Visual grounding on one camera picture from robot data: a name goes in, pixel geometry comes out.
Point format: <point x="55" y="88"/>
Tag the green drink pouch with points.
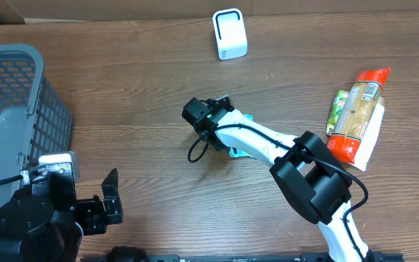
<point x="335" y="110"/>

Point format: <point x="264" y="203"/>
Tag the orange San Remo pasta packet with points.
<point x="356" y="114"/>

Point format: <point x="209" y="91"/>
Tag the white barcode scanner stand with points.
<point x="230" y="34"/>

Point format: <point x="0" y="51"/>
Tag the white tube gold cap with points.
<point x="370" y="136"/>

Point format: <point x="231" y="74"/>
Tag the teal snack bar packet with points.
<point x="234" y="152"/>

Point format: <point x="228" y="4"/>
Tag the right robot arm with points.
<point x="312" y="180"/>

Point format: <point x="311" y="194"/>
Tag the grey plastic mesh basket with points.
<point x="34" y="120"/>

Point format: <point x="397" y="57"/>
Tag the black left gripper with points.
<point x="95" y="212"/>

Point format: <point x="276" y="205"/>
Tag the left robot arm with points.
<point x="45" y="221"/>

